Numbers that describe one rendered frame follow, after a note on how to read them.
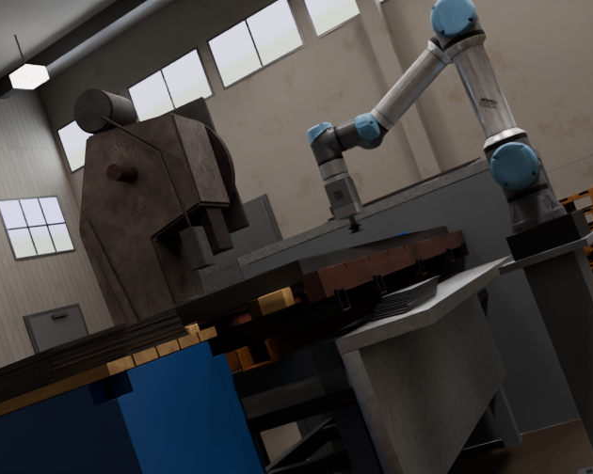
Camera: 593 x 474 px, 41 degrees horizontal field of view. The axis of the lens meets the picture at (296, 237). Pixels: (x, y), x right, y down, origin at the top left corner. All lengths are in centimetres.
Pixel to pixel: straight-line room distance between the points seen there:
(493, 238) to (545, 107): 907
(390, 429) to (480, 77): 97
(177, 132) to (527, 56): 675
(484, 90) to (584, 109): 998
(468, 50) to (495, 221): 116
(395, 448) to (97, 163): 572
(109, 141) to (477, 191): 441
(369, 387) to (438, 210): 170
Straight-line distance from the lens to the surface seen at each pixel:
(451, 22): 217
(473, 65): 217
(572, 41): 1222
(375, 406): 163
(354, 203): 220
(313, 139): 224
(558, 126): 1217
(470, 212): 321
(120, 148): 701
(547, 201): 226
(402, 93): 233
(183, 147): 678
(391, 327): 158
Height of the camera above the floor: 78
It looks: 4 degrees up
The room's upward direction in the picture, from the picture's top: 20 degrees counter-clockwise
